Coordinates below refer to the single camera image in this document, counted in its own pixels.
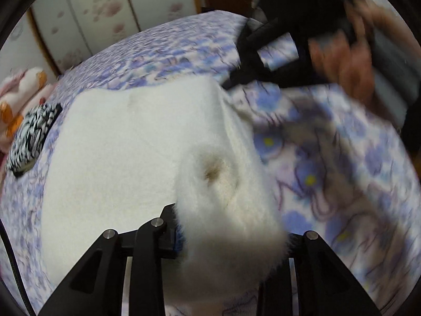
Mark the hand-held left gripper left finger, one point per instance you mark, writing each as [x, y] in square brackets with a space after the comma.
[179, 239]

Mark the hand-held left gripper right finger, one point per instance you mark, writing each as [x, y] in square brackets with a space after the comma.
[297, 248]

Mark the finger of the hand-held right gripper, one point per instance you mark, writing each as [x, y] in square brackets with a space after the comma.
[304, 69]
[253, 46]

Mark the cream fleece coat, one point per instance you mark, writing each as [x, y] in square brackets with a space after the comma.
[131, 158]

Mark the person's right hand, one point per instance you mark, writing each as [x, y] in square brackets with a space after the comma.
[348, 62]

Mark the blue cat-print bed blanket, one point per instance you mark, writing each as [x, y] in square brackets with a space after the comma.
[171, 56]

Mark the paw-print wardrobe doors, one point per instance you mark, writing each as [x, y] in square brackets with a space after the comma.
[108, 13]

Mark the black and white zebra-print cloth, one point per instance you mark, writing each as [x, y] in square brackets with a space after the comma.
[29, 135]

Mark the white and orange plush toy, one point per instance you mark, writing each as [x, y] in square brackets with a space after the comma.
[19, 98]

